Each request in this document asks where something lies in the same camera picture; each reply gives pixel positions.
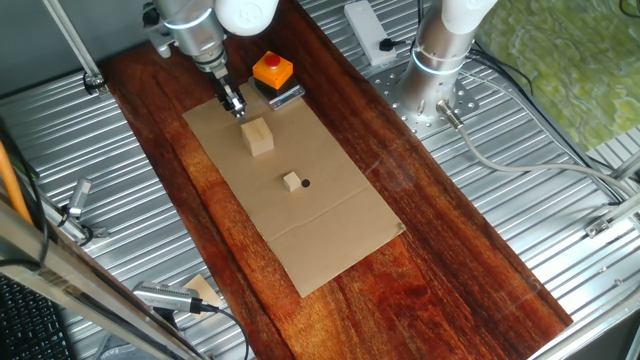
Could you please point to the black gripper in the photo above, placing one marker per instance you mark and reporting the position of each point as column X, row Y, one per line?
column 222, row 85

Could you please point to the large wooden block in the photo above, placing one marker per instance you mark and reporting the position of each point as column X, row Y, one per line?
column 257, row 137

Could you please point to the small wooden block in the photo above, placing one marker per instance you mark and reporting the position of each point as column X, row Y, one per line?
column 291, row 182

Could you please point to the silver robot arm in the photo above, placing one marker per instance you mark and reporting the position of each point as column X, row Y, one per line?
column 430, row 75

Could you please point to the orange emergency stop button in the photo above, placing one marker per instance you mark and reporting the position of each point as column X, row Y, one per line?
column 272, row 70

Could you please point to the brown cardboard sheet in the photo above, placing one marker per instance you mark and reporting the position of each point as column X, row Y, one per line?
column 320, row 225

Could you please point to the white power strip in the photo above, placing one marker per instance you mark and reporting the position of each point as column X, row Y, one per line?
column 367, row 30

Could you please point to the black power plug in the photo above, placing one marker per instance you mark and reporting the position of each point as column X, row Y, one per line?
column 386, row 45

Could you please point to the aluminium pole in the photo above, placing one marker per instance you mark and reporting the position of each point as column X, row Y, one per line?
column 75, row 42

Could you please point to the small cardboard piece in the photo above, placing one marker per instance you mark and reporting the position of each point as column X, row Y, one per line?
column 206, row 290

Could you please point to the silver robot mounting plate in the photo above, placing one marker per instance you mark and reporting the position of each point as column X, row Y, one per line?
column 460, row 107

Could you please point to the orange tube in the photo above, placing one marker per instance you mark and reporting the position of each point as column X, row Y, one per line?
column 11, row 185

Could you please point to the black keyboard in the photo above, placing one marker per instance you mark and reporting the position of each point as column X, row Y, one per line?
column 27, row 325

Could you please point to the green patterned backdrop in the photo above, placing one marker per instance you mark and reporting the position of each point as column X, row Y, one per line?
column 565, row 65

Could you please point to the grey button base plate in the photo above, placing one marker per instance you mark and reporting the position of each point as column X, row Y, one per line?
column 287, row 97

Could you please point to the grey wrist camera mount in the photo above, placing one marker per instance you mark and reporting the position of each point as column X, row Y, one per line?
column 159, row 35

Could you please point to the silver camera on stand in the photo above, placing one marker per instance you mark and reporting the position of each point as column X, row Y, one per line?
column 79, row 197

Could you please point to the aluminium frame beam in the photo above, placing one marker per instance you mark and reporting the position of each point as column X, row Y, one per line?
column 75, row 285

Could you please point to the aluminium corner bracket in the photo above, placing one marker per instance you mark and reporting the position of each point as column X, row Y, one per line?
column 607, row 220

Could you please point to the aluminium frame rail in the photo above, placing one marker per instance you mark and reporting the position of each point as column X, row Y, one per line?
column 590, row 325

